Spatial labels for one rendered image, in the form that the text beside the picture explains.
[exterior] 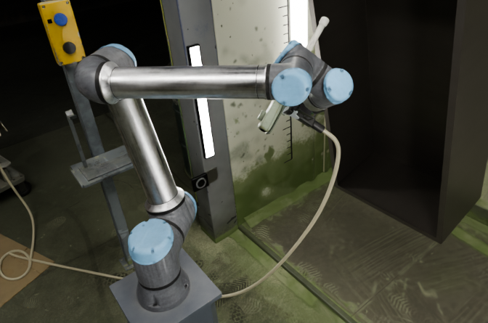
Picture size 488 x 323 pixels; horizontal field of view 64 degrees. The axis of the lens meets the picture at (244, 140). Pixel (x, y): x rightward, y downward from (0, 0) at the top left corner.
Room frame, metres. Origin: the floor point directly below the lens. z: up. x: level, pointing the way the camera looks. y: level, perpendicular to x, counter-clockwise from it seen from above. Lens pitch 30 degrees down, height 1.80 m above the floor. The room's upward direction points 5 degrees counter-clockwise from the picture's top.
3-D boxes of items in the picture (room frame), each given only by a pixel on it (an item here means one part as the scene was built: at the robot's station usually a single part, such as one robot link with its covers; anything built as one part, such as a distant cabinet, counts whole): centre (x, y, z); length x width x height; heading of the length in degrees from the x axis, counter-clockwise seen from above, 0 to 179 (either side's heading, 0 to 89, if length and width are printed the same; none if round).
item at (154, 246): (0.99, 0.34, 0.83); 0.17 x 0.15 x 0.18; 166
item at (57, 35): (1.72, 0.73, 1.42); 0.12 x 0.06 x 0.26; 125
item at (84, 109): (1.77, 0.76, 0.82); 0.06 x 0.06 x 1.64; 35
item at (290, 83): (0.98, 0.15, 1.43); 0.68 x 0.12 x 0.12; 76
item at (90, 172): (1.64, 0.66, 0.95); 0.26 x 0.15 x 0.32; 125
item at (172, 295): (0.99, 0.34, 0.69); 0.19 x 0.19 x 0.10
